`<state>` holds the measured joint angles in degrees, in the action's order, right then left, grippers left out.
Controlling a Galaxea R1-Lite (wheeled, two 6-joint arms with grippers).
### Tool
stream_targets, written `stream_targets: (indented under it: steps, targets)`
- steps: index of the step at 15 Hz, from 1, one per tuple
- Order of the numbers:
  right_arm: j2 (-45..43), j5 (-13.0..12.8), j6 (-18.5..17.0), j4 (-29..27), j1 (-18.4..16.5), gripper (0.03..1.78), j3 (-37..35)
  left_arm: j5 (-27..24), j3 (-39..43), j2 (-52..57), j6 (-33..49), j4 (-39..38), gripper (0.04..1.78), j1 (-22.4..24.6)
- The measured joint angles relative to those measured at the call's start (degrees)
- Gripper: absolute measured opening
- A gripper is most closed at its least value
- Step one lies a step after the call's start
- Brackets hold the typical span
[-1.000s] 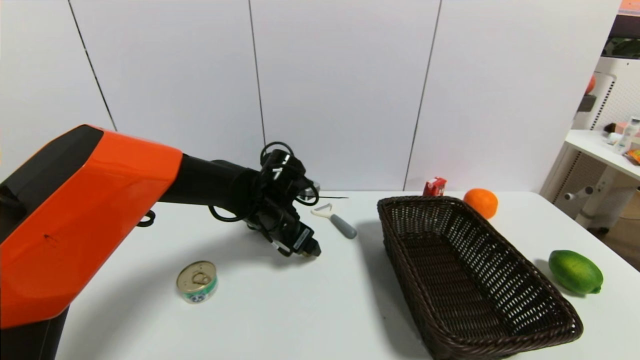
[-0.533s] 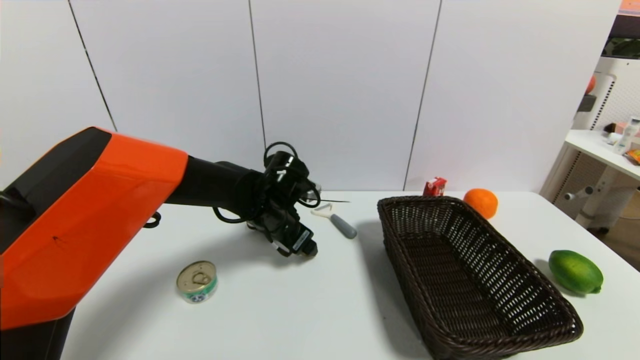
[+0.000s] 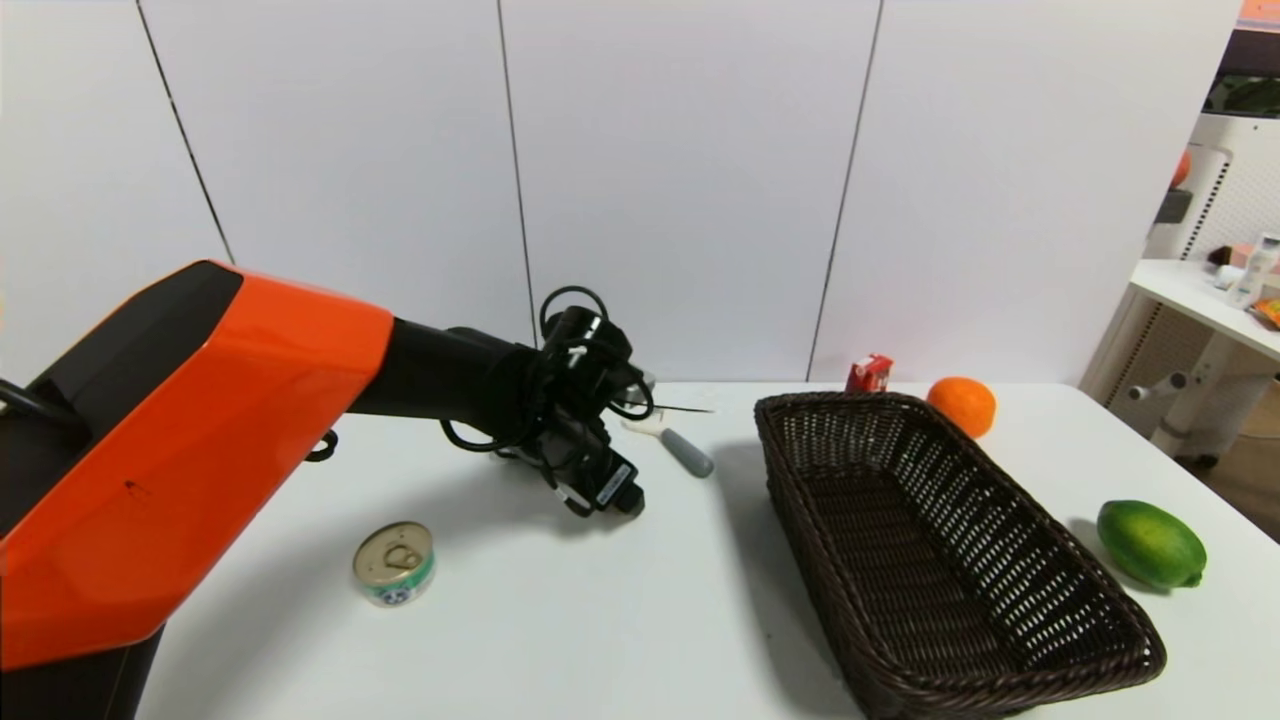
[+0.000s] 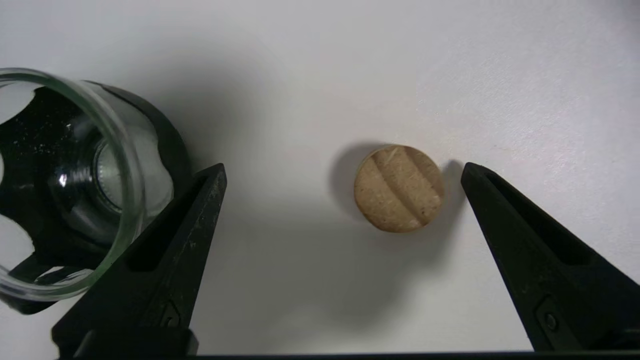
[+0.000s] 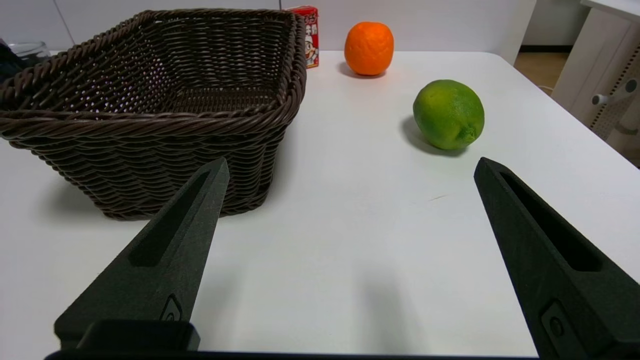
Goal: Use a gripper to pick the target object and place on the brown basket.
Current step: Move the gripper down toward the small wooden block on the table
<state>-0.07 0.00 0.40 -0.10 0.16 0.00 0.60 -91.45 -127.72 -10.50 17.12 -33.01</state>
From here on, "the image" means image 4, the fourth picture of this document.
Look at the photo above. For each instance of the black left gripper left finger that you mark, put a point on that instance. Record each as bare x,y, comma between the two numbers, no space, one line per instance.
155,280

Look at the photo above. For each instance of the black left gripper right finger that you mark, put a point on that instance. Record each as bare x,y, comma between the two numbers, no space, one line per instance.
555,270

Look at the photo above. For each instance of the round wooden cork disc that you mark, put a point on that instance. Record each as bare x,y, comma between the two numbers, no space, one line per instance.
399,188

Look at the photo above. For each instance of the glass cup black holder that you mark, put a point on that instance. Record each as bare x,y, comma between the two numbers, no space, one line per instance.
75,190

